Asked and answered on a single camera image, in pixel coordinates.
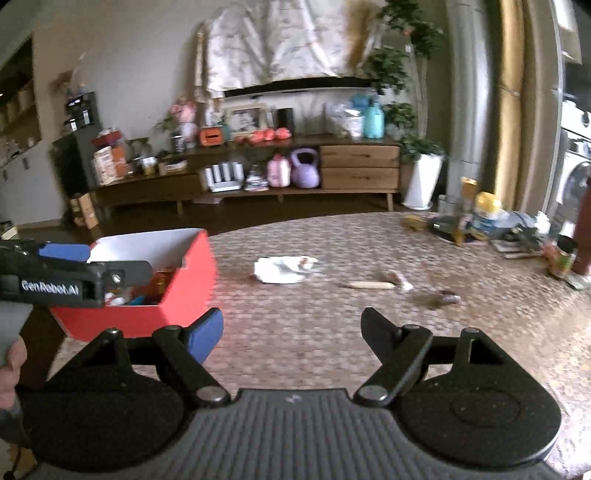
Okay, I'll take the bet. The yellow-lid white jar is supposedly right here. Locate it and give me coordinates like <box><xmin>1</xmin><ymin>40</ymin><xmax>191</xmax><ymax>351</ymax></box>
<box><xmin>470</xmin><ymin>192</ymin><xmax>502</xmax><ymax>241</ymax></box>

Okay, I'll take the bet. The potted green tree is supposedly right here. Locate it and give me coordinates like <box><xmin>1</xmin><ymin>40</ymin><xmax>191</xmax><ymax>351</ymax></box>
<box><xmin>363</xmin><ymin>1</ymin><xmax>446</xmax><ymax>211</ymax></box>

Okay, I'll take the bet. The yellow curtain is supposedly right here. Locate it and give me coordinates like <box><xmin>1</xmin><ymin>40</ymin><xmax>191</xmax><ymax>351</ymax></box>
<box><xmin>494</xmin><ymin>1</ymin><xmax>525</xmax><ymax>209</ymax></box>

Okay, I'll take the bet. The blue cookie snack bag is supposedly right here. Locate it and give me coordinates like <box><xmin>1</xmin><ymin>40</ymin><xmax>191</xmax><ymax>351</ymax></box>
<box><xmin>126</xmin><ymin>295</ymin><xmax>146</xmax><ymax>306</ymax></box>

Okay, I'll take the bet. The white snack wrapper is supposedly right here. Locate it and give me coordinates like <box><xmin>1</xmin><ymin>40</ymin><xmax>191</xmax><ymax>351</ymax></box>
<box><xmin>253</xmin><ymin>256</ymin><xmax>318</xmax><ymax>285</ymax></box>

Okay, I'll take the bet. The dark red thermos bottle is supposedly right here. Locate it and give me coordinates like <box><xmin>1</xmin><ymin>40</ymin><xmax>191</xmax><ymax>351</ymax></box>
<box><xmin>572</xmin><ymin>177</ymin><xmax>591</xmax><ymax>276</ymax></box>

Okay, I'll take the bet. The washing machine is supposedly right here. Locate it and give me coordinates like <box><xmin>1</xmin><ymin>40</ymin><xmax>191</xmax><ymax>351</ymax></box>
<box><xmin>549</xmin><ymin>95</ymin><xmax>590</xmax><ymax>227</ymax></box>

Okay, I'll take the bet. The black speaker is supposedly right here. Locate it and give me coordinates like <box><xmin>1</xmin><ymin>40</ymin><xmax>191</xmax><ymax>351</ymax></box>
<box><xmin>276</xmin><ymin>108</ymin><xmax>296</xmax><ymax>134</ymax></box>

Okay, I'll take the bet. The small glass jar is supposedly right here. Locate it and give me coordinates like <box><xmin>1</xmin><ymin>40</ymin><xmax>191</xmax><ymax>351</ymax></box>
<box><xmin>548</xmin><ymin>235</ymin><xmax>578</xmax><ymax>280</ymax></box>

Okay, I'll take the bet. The black coffee machine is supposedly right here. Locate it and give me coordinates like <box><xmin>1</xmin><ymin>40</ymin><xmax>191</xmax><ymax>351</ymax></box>
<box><xmin>63</xmin><ymin>92</ymin><xmax>99</xmax><ymax>132</ymax></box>

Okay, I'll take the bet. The floral cloth TV cover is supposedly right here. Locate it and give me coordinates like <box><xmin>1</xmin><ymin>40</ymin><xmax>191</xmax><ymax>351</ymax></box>
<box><xmin>194</xmin><ymin>1</ymin><xmax>384</xmax><ymax>102</ymax></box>

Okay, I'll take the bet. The framed photo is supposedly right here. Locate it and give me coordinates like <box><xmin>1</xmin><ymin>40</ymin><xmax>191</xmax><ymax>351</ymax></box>
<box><xmin>224</xmin><ymin>103</ymin><xmax>269</xmax><ymax>139</ymax></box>

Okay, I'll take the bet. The red cardboard box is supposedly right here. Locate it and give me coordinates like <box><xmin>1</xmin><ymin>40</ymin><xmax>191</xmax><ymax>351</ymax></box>
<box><xmin>51</xmin><ymin>228</ymin><xmax>217</xmax><ymax>341</ymax></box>

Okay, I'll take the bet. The wooden TV cabinet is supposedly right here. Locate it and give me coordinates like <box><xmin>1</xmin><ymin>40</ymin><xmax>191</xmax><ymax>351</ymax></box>
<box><xmin>93</xmin><ymin>135</ymin><xmax>401</xmax><ymax>210</ymax></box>

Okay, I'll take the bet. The clear plastic bag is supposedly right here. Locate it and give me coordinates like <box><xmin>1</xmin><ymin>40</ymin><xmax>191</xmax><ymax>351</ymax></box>
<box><xmin>325</xmin><ymin>102</ymin><xmax>363</xmax><ymax>140</ymax></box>

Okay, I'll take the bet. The person's left hand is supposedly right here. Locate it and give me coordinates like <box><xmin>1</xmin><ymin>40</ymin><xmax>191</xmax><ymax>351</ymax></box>
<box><xmin>0</xmin><ymin>336</ymin><xmax>28</xmax><ymax>410</ymax></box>

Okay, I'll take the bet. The purple kettlebell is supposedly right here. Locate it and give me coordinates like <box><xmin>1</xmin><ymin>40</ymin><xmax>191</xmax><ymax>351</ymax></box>
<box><xmin>290</xmin><ymin>148</ymin><xmax>321</xmax><ymax>189</ymax></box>

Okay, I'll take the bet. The white router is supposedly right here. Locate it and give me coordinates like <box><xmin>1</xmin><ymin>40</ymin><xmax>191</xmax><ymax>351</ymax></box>
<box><xmin>204</xmin><ymin>162</ymin><xmax>245</xmax><ymax>193</ymax></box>

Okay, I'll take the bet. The pink plush flower toy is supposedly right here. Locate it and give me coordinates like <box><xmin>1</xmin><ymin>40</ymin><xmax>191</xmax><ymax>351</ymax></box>
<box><xmin>169</xmin><ymin>96</ymin><xmax>198</xmax><ymax>149</ymax></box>

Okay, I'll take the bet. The glass cup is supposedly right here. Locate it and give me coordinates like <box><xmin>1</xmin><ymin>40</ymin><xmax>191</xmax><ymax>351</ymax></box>
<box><xmin>437</xmin><ymin>194</ymin><xmax>458</xmax><ymax>218</ymax></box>

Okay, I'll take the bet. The large red snack bag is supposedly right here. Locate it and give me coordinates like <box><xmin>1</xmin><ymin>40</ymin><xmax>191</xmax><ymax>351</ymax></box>
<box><xmin>134</xmin><ymin>268</ymin><xmax>176</xmax><ymax>305</ymax></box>

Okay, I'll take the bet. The orange tissue box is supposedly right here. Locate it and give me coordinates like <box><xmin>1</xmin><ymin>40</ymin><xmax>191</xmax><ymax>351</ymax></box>
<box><xmin>198</xmin><ymin>126</ymin><xmax>225</xmax><ymax>147</ymax></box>

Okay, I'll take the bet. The white red snack bag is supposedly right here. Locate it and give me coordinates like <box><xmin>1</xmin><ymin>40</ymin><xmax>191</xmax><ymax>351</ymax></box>
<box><xmin>104</xmin><ymin>289</ymin><xmax>133</xmax><ymax>307</ymax></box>

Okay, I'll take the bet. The cream sausage stick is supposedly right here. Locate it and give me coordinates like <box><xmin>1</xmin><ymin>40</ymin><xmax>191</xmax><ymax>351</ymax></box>
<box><xmin>345</xmin><ymin>281</ymin><xmax>396</xmax><ymax>290</ymax></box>

